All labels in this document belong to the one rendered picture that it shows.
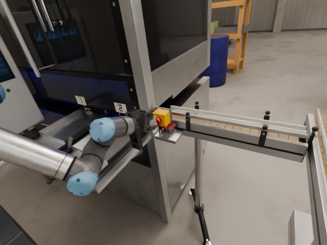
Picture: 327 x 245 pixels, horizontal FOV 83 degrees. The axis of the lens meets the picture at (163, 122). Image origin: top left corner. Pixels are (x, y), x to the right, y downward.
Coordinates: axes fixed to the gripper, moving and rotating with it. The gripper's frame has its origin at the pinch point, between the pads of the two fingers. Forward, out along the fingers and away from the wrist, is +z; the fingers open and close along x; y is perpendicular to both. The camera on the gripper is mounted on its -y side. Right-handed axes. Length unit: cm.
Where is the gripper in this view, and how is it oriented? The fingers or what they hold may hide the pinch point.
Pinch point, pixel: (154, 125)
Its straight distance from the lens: 88.9
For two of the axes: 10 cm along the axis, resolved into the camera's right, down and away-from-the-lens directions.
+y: 1.1, -9.8, -1.7
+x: -8.7, -1.8, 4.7
